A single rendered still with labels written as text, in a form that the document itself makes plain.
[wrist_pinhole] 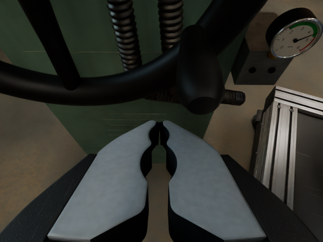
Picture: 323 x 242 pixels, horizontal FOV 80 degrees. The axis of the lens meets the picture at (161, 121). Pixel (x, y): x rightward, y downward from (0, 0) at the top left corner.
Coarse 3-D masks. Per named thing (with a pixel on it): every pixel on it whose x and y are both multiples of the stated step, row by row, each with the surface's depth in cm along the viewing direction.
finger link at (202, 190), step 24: (168, 144) 10; (192, 144) 10; (168, 168) 10; (192, 168) 8; (216, 168) 8; (168, 192) 7; (192, 192) 7; (216, 192) 7; (240, 192) 7; (168, 216) 7; (192, 216) 6; (216, 216) 6; (240, 216) 6; (192, 240) 6; (216, 240) 6; (240, 240) 6; (264, 240) 6
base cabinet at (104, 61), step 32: (0, 0) 28; (64, 0) 28; (96, 0) 28; (192, 0) 28; (0, 32) 33; (32, 32) 33; (64, 32) 33; (96, 32) 33; (32, 64) 38; (96, 64) 38; (224, 64) 38; (96, 128) 59; (128, 128) 59; (192, 128) 59; (160, 160) 83
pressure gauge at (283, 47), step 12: (288, 12) 26; (300, 12) 25; (312, 12) 26; (276, 24) 26; (288, 24) 25; (300, 24) 25; (312, 24) 25; (276, 36) 26; (288, 36) 26; (300, 36) 26; (312, 36) 26; (276, 48) 28; (288, 48) 28; (300, 48) 28
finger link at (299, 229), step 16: (224, 160) 8; (240, 176) 8; (256, 192) 7; (272, 192) 7; (256, 208) 6; (272, 208) 6; (288, 208) 6; (272, 224) 6; (288, 224) 6; (304, 224) 6; (272, 240) 5; (288, 240) 5; (304, 240) 5
